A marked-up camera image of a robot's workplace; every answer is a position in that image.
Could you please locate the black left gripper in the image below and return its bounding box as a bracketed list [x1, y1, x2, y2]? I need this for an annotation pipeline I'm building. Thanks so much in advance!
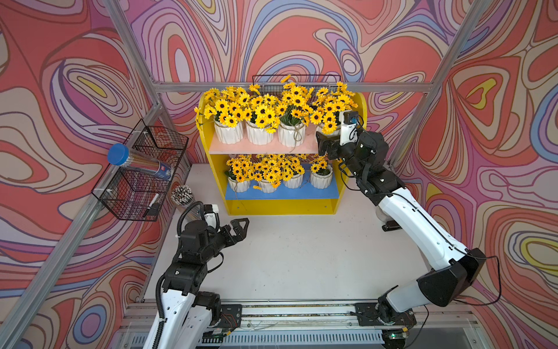
[198, 217, 248, 266]

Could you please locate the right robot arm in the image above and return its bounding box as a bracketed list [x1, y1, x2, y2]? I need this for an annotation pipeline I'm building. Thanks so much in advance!
[316, 131, 487, 324]

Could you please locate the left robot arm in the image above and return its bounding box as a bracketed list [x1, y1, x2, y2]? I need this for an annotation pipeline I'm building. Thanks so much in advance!
[143, 202, 249, 348]

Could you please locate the clear cup of pencils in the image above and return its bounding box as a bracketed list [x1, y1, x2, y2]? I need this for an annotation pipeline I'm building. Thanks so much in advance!
[171, 185, 195, 208]

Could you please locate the yellow wooden shelf unit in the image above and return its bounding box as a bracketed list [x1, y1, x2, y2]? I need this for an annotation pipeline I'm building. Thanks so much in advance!
[196, 116, 346, 216]

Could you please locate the small black device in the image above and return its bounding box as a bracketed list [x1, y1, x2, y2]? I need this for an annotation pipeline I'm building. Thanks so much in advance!
[382, 220, 402, 232]

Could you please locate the blue capped pencil tube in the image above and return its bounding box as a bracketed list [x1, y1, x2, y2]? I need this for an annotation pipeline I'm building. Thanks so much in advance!
[108, 143, 173, 181]

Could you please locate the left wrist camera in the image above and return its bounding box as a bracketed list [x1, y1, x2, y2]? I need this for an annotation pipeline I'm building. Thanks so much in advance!
[203, 204, 220, 231]

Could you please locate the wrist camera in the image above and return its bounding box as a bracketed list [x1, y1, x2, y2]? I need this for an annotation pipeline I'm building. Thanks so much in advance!
[203, 204, 220, 231]
[339, 111, 360, 145]

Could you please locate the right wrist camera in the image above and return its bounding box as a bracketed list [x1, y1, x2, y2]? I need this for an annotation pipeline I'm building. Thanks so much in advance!
[339, 111, 360, 145]

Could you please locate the black wire basket rear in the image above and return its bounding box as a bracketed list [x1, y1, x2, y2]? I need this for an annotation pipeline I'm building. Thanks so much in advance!
[251, 73, 341, 95]

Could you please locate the black wire basket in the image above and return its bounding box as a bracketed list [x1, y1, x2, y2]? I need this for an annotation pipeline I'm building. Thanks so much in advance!
[251, 73, 341, 95]
[92, 120, 189, 222]

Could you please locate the black wire basket left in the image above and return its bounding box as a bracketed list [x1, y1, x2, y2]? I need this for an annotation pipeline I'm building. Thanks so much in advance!
[92, 120, 189, 222]

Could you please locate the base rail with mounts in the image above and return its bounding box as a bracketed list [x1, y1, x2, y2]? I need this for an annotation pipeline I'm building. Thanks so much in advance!
[117, 278, 485, 349]

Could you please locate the aluminium frame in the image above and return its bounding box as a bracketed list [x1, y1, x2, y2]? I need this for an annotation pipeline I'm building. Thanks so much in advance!
[1, 1, 471, 348]

